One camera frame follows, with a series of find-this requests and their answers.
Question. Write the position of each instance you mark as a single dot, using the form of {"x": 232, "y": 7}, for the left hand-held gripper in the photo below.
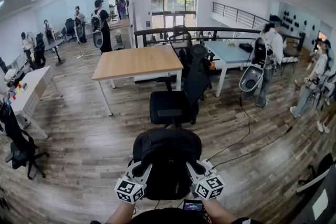
{"x": 130, "y": 190}

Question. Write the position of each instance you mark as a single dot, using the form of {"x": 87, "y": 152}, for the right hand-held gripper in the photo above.
{"x": 208, "y": 187}

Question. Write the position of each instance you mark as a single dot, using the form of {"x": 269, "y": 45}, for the black backpack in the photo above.
{"x": 168, "y": 149}

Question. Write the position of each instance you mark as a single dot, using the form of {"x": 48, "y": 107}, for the small chest-worn screen device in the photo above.
{"x": 193, "y": 206}

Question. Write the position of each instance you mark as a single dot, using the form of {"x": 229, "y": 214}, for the person's black shirt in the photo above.
{"x": 168, "y": 217}

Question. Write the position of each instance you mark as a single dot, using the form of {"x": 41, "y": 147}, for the dark grey desk white legs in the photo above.
{"x": 320, "y": 202}

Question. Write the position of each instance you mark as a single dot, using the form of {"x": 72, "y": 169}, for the orange box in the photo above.
{"x": 212, "y": 65}

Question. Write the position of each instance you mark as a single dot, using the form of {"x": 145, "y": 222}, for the wooden table white legs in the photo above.
{"x": 136, "y": 60}

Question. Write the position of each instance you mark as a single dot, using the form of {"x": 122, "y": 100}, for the light blue table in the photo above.
{"x": 228, "y": 53}

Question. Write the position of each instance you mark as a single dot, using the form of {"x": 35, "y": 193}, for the white power strip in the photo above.
{"x": 79, "y": 55}

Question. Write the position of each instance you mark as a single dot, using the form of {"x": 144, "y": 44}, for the pale green crumpled item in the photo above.
{"x": 232, "y": 45}

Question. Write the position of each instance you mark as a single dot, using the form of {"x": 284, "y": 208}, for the white grey table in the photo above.
{"x": 29, "y": 86}

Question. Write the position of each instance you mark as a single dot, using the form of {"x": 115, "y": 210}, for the flat black box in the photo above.
{"x": 246, "y": 47}

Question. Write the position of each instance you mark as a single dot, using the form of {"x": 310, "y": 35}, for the group of small coloured blocks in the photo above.
{"x": 18, "y": 91}

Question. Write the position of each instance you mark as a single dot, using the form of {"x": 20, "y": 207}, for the green waste basket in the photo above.
{"x": 118, "y": 38}

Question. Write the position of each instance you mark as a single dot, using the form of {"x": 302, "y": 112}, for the round black table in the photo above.
{"x": 53, "y": 44}

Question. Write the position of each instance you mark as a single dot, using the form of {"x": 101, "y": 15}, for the small wooden table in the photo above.
{"x": 120, "y": 24}

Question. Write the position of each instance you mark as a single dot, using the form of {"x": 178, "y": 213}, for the white appliance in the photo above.
{"x": 10, "y": 74}

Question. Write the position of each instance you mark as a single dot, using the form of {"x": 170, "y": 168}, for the black stair railing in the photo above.
{"x": 236, "y": 11}

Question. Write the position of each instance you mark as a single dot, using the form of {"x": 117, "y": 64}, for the large glass window door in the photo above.
{"x": 173, "y": 8}

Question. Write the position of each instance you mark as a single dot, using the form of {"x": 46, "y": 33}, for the standing fan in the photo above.
{"x": 32, "y": 34}

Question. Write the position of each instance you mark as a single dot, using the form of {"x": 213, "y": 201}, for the black coat rack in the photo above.
{"x": 127, "y": 5}

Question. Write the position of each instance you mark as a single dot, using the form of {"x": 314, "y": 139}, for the group of black wall-hung caps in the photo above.
{"x": 288, "y": 19}

